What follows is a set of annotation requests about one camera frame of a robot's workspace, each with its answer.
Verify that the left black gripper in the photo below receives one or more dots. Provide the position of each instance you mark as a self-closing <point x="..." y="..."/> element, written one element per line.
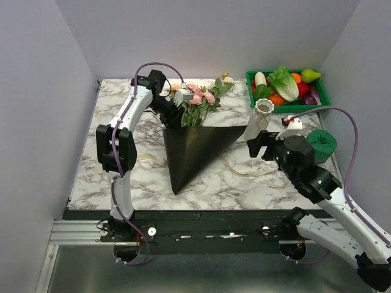
<point x="174" y="118"/>

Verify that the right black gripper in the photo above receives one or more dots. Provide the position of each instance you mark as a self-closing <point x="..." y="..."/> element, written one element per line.
<point x="255" y="144"/>

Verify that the black wrapping paper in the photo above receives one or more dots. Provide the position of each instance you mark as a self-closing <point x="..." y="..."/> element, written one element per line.
<point x="192" y="149"/>

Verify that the pink flower bouquet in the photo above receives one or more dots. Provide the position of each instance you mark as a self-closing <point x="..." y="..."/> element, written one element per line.
<point x="206" y="99"/>

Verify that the cream ribbon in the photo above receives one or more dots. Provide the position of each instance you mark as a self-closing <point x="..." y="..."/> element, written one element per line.
<point x="163" y="163"/>

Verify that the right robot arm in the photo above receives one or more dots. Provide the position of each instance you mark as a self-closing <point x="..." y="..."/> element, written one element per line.
<point x="361" y="247"/>

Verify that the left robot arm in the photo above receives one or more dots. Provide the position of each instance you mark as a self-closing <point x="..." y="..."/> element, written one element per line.
<point x="116" y="149"/>

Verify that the jute twine on vase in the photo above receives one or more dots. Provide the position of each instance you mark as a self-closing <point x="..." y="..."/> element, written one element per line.
<point x="261" y="123"/>

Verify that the white ribbed vase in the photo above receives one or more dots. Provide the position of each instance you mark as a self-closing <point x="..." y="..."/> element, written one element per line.
<point x="263" y="107"/>

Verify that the orange toy carrot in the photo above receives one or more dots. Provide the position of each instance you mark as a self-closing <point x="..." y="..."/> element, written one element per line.
<point x="277" y="100"/>

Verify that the green rolled cloth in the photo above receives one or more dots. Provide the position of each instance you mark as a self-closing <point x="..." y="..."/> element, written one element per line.
<point x="324" y="144"/>

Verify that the toy lettuce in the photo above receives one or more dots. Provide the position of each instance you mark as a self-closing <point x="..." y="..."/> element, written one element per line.
<point x="284" y="84"/>

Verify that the white toy radish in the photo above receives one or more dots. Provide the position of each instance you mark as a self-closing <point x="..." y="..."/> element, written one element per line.
<point x="260" y="79"/>

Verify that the red toy pepper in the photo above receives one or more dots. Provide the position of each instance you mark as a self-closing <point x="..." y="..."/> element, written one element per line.
<point x="303" y="88"/>

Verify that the green plastic bin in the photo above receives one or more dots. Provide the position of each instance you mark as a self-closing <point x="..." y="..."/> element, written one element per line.
<point x="294" y="107"/>

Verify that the toy orange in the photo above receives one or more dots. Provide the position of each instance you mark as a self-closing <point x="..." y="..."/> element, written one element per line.
<point x="297" y="77"/>

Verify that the toy pear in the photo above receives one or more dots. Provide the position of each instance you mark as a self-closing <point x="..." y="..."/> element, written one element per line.
<point x="309" y="75"/>

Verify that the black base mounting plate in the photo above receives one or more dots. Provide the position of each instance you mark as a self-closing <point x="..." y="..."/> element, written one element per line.
<point x="192" y="232"/>

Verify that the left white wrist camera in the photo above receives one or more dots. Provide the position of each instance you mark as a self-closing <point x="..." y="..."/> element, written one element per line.
<point x="182" y="95"/>

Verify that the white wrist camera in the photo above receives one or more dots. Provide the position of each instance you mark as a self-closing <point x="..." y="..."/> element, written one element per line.
<point x="292" y="127"/>
<point x="182" y="95"/>

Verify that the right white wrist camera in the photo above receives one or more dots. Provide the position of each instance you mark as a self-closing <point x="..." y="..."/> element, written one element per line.
<point x="292" y="127"/>

